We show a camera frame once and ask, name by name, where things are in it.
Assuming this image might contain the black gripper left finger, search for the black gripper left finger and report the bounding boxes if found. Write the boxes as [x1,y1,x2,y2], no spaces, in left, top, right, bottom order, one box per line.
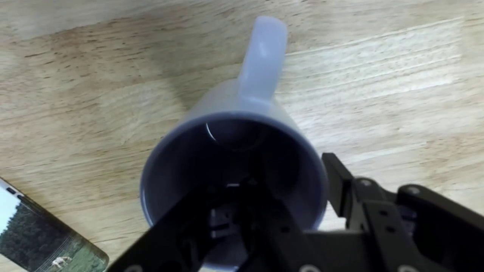
[107,179,313,272]

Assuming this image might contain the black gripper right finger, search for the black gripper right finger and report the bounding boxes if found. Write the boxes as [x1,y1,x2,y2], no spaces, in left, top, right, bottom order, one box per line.
[322,153,484,272]

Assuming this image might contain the white mug cup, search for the white mug cup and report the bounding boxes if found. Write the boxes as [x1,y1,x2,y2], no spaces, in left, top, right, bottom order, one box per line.
[139,16,328,230]

